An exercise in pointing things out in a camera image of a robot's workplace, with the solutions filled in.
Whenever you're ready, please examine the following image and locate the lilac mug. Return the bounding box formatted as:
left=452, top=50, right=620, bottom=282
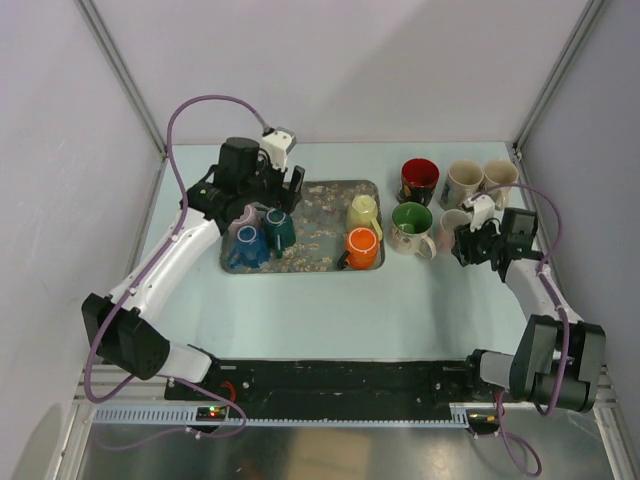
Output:
left=228, top=204, right=261, bottom=238

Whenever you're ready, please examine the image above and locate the pink faceted mug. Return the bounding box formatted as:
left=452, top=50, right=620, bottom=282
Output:
left=436, top=209, right=471, bottom=254

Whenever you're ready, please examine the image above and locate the dark green faceted mug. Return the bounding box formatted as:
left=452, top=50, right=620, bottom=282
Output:
left=263, top=208, right=296, bottom=259

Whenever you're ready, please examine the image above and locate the blue faceted mug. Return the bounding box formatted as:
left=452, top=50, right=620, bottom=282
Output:
left=227, top=225, right=270, bottom=269

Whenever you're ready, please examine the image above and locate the tall cream seahorse mug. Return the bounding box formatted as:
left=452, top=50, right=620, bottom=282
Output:
left=440, top=159, right=484, bottom=210

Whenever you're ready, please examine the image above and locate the cream coral pattern mug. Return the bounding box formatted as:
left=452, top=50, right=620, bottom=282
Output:
left=481, top=158, right=519, bottom=210

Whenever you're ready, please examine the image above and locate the yellow faceted mug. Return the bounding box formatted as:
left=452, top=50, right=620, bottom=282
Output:
left=346, top=195, right=383, bottom=241

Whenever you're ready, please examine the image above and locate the cream mug with script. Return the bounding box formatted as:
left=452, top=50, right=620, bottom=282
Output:
left=389, top=202, right=437, bottom=260

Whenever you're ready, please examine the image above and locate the black mug orange trim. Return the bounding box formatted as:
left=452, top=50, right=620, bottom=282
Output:
left=397, top=158, right=440, bottom=207

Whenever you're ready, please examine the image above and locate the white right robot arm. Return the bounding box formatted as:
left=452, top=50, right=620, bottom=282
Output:
left=452, top=208, right=606, bottom=414

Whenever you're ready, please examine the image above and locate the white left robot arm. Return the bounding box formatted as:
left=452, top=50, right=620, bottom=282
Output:
left=81, top=129, right=305, bottom=399

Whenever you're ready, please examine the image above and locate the floral patterned serving tray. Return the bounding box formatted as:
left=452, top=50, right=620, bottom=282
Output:
left=220, top=179, right=380, bottom=275

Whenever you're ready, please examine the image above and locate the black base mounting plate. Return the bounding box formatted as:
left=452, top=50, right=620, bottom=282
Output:
left=164, top=359, right=499, bottom=422

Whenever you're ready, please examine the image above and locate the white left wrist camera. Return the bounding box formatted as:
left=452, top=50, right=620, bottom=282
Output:
left=260, top=127, right=297, bottom=172

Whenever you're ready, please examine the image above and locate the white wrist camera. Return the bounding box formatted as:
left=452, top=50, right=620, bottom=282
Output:
left=260, top=127, right=297, bottom=172
left=461, top=193, right=495, bottom=232

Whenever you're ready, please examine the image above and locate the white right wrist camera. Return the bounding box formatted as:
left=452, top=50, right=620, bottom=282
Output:
left=461, top=193, right=495, bottom=232

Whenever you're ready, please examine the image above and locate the orange mug black handle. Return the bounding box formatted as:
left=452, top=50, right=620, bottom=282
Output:
left=336, top=227, right=379, bottom=270

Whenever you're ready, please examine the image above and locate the aluminium rail right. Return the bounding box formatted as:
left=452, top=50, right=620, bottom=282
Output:
left=596, top=366, right=617, bottom=405

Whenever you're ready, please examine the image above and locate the left aluminium frame post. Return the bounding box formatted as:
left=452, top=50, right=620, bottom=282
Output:
left=74, top=0, right=166, bottom=160

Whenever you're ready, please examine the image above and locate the aluminium frame post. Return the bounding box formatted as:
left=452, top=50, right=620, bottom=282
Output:
left=74, top=0, right=166, bottom=160
left=511, top=0, right=610, bottom=161

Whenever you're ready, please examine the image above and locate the right aluminium frame post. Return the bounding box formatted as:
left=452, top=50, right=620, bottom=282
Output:
left=511, top=0, right=610, bottom=161

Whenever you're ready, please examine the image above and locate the grey slotted cable duct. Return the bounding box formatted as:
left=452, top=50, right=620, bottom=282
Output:
left=89, top=403, right=474, bottom=427

